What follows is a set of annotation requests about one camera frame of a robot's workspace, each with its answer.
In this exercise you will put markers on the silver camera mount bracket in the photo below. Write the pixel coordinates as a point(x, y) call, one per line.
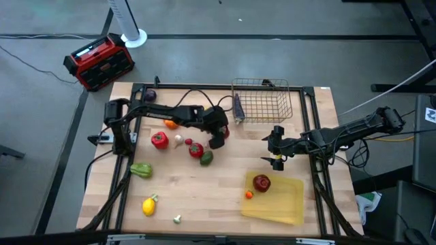
point(126, 237)
point(315, 241)

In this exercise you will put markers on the black desk stand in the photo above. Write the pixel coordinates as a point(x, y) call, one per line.
point(402, 88)

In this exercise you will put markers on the yellow lemon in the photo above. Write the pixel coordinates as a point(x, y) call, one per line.
point(148, 206)

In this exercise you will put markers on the purple eggplant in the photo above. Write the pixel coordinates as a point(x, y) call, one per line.
point(238, 109)

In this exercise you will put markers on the red bell pepper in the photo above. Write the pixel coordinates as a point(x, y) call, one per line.
point(159, 140)

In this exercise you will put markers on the dark purple onion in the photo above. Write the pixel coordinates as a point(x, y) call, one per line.
point(150, 95)

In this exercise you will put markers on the black furniture foot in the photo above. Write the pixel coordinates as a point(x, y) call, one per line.
point(12, 152)

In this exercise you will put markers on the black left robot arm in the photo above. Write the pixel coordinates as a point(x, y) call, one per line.
point(160, 114)

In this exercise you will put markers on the black aluminium table frame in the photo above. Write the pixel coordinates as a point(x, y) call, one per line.
point(163, 85)

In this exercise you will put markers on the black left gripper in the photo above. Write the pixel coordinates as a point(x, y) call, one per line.
point(214, 119)

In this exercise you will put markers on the green white bag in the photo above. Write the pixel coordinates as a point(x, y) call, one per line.
point(368, 200)

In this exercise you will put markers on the white printed label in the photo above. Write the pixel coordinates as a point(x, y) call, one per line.
point(431, 115)

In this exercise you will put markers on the black computer mouse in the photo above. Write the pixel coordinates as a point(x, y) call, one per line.
point(415, 236)

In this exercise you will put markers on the small orange fruit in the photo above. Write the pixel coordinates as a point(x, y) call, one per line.
point(249, 194)

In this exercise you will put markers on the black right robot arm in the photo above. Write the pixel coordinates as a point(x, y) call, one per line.
point(347, 132)

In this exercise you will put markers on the orange persimmon green calyx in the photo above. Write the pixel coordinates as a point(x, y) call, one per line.
point(170, 125)

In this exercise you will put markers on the silver arm base bracket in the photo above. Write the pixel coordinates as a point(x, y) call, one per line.
point(102, 138)

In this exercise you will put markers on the dark grey cabinet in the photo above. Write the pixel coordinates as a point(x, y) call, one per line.
point(424, 153)

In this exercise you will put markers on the yellow plastic bin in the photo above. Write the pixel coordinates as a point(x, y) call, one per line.
point(286, 207)

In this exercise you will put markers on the red black portable box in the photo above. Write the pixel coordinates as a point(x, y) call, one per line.
point(102, 63)

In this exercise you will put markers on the small red fruit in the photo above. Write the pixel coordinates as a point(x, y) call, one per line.
point(188, 141)

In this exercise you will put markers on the green avocado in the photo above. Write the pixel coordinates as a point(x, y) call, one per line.
point(206, 158)

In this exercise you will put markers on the dark grey desk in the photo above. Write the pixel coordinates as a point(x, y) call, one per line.
point(415, 211)

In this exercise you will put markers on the white garlic bulb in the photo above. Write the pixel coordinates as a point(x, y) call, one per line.
point(178, 139)

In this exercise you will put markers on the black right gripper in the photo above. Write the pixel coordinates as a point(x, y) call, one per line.
point(279, 146)

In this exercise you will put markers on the white mushroom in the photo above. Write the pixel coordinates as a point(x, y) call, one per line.
point(177, 218)
point(155, 197)

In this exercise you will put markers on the green bell pepper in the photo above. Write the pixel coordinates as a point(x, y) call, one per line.
point(141, 169)

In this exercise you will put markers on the dark red apple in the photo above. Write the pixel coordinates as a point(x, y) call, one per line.
point(261, 183)

